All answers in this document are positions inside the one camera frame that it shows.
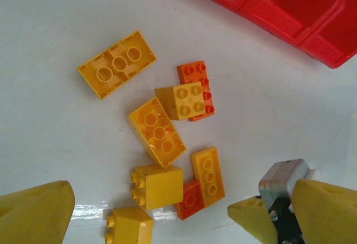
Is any yellow narrow lego brick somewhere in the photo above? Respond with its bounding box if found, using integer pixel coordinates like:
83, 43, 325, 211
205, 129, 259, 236
190, 146, 226, 208

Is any yellow two-by-two lego brick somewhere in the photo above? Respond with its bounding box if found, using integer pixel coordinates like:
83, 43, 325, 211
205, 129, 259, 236
155, 81, 207, 121
130, 163, 184, 211

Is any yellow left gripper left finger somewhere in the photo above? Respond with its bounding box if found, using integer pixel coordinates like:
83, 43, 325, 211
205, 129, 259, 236
0, 179, 76, 244

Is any yellow two-by-four lego brick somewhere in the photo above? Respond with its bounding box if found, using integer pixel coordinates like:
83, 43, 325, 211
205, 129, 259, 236
76, 30, 157, 100
127, 96, 187, 169

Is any red three-compartment container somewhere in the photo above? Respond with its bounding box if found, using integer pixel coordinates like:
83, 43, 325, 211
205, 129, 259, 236
170, 0, 357, 70

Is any orange two-by-two lego brick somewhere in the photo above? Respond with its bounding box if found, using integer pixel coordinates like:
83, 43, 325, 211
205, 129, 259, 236
175, 179, 206, 221

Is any orange two-by-four lego plate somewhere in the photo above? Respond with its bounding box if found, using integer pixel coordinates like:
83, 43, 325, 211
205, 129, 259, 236
176, 60, 216, 122

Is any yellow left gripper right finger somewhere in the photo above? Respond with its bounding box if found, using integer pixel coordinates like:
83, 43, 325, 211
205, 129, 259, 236
291, 178, 357, 244

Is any yellow sloped lego brick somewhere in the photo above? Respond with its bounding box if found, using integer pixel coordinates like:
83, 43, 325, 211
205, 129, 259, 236
104, 206, 154, 244

